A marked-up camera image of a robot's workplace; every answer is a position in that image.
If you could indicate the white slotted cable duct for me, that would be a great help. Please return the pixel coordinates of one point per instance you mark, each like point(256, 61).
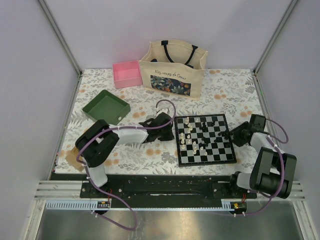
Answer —
point(92, 205)

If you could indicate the floral patterned table mat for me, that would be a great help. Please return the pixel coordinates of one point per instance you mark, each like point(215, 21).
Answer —
point(229, 92)

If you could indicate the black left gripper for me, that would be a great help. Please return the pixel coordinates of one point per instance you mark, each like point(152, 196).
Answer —
point(169, 136)

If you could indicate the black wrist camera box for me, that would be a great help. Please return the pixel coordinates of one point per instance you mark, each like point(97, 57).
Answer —
point(257, 123)

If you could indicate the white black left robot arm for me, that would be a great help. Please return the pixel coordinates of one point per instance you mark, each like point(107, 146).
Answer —
point(96, 144)

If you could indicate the black white chess board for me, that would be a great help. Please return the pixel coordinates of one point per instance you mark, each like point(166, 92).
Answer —
point(203, 137)

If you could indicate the beige canvas tote bag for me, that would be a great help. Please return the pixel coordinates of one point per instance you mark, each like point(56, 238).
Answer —
point(174, 67)

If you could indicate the left aluminium corner post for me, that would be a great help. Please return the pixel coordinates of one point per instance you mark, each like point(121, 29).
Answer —
point(59, 35)

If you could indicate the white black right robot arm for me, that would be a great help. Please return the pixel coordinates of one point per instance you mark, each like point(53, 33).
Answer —
point(273, 171)

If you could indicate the green plastic tray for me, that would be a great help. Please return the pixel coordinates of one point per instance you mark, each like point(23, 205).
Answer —
point(106, 106)

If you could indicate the aluminium corner post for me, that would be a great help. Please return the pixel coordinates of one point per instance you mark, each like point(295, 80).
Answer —
point(59, 35)
point(280, 26)

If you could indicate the pink plastic box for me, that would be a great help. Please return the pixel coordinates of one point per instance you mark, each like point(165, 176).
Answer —
point(127, 74)

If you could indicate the right aluminium corner post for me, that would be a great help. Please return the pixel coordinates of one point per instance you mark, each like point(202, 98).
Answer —
point(280, 26)

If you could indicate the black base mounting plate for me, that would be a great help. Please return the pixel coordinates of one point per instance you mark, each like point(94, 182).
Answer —
point(215, 187)

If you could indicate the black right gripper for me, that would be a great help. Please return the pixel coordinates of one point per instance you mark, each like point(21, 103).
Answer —
point(235, 131)

